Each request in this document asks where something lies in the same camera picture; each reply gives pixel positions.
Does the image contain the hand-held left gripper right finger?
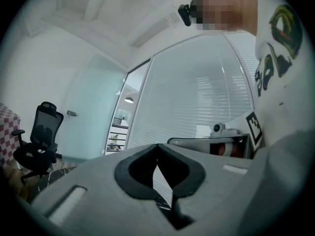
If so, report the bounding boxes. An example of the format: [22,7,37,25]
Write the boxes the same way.
[157,143,256,231]

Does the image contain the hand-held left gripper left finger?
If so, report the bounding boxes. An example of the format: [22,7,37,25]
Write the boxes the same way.
[31,143,189,236]

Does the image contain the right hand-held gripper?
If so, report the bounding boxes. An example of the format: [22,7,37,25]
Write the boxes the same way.
[166,110,263,160]

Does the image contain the person's right hand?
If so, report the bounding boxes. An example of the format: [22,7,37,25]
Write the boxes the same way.
[219,142,244,157]

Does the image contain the black marble round table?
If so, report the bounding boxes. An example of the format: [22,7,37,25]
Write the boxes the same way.
[26,165,80,204]

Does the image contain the metal storage shelf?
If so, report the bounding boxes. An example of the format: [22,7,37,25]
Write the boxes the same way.
[105,116,130,155]

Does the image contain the black mesh office chair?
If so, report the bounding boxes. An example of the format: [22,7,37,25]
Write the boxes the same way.
[12,101,65,184]

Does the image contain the frosted glass door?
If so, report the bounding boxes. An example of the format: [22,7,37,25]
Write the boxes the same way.
[68,55,129,162]

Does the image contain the checkered cloth covered table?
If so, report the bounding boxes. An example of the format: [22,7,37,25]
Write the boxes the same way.
[0,103,22,167]

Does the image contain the white printed T-shirt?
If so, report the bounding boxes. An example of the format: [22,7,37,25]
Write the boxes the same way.
[254,0,311,148]

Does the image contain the person's head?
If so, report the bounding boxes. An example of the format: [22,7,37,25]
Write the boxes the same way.
[190,0,259,36]

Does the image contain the black head-mounted camera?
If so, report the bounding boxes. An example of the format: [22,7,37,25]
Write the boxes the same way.
[177,3,193,27]

